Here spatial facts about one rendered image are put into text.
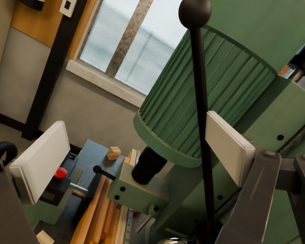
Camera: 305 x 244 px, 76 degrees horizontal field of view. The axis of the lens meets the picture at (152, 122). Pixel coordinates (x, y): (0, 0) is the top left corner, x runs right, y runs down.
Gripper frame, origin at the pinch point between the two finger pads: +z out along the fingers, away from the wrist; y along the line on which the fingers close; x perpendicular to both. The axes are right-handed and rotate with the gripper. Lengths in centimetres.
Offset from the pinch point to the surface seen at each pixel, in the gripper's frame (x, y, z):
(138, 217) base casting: -52, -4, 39
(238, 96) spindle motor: -0.9, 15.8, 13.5
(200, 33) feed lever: 8.2, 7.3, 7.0
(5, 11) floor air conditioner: 31, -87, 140
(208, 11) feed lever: 10.1, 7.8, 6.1
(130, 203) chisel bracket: -28.1, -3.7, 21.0
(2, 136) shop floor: -61, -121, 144
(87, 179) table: -31, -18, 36
